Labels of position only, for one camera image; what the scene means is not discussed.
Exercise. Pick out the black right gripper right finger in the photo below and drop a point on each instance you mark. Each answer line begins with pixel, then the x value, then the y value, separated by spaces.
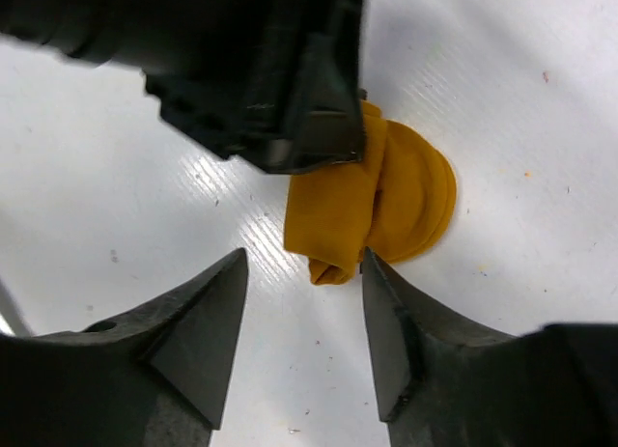
pixel 442 379

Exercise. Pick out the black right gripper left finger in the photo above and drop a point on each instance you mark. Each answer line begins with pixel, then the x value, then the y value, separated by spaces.
pixel 155 375

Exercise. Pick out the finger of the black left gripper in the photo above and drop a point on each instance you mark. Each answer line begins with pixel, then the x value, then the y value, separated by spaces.
pixel 277 86

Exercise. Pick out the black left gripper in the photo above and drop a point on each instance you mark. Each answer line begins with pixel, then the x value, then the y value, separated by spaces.
pixel 160 37

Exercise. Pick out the mustard yellow striped-cuff sock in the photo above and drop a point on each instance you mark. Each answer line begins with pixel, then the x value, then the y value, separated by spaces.
pixel 398 201

